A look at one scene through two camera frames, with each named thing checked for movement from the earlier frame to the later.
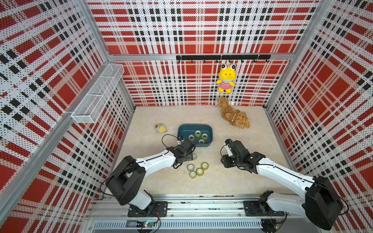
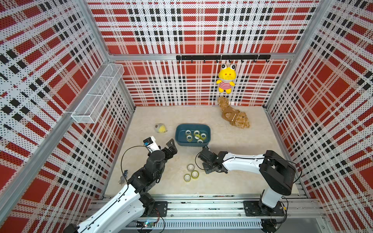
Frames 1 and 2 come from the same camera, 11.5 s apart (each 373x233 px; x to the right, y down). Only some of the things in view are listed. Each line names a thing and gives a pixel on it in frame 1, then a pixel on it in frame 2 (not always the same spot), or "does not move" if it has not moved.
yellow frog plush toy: [227, 74] does not move
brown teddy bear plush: [235, 117] does not move
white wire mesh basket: [90, 109] does not move
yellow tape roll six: [200, 172] → [194, 174]
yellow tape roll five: [193, 174] → [187, 177]
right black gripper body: [231, 161] → [208, 167]
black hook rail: [247, 57] does not move
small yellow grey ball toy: [160, 128] does not move
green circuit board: [148, 224] does not move
